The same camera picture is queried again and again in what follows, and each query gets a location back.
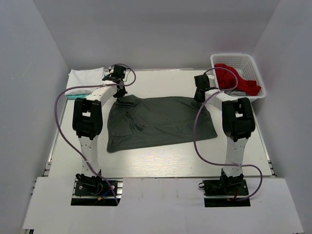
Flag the dark grey t shirt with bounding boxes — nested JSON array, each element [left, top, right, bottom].
[[107, 95, 217, 153]]

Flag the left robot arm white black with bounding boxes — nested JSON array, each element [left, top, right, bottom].
[[73, 64, 129, 181]]

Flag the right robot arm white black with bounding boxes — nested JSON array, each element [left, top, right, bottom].
[[193, 75, 255, 190]]

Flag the folded white t shirt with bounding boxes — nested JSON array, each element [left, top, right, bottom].
[[65, 67, 105, 96]]

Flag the grey t shirt in basket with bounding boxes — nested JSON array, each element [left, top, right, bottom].
[[229, 90, 246, 97]]

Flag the white plastic basket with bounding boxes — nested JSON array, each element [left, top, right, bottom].
[[210, 53, 266, 101]]

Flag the folded teal t shirt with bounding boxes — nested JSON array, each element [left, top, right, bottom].
[[66, 94, 86, 100]]

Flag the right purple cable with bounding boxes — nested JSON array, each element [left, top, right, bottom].
[[194, 67, 264, 201]]

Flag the purple cable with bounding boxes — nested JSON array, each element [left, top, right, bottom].
[[55, 63, 137, 205], [194, 67, 264, 201]]

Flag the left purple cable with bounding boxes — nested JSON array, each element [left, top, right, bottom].
[[55, 63, 137, 205]]

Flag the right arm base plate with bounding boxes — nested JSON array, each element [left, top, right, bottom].
[[198, 179, 251, 208]]

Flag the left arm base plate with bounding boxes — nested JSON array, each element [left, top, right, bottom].
[[71, 179, 117, 206]]

